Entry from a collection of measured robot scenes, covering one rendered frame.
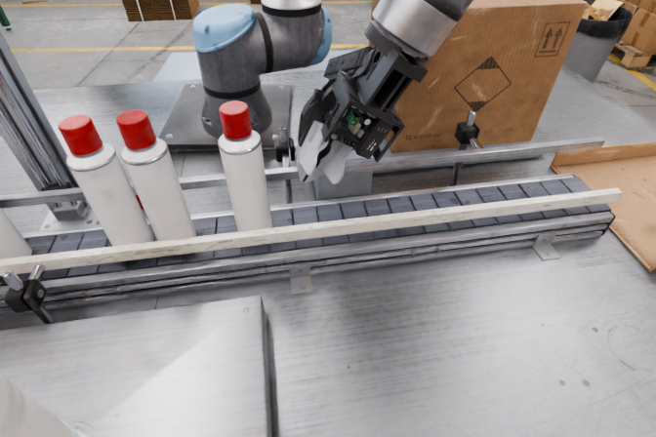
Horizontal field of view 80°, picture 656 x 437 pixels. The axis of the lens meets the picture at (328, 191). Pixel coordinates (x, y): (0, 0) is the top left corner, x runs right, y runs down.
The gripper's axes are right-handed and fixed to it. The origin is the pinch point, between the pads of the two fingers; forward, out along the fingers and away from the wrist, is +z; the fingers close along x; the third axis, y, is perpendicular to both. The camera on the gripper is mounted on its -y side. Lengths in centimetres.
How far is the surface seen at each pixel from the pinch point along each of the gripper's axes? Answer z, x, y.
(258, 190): 4.3, -5.1, 1.7
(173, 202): 10.0, -14.2, 1.8
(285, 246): 11.1, 2.0, 3.5
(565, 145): -18.1, 36.6, -3.0
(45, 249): 27.9, -27.1, -1.4
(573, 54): -36, 175, -154
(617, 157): -19, 63, -13
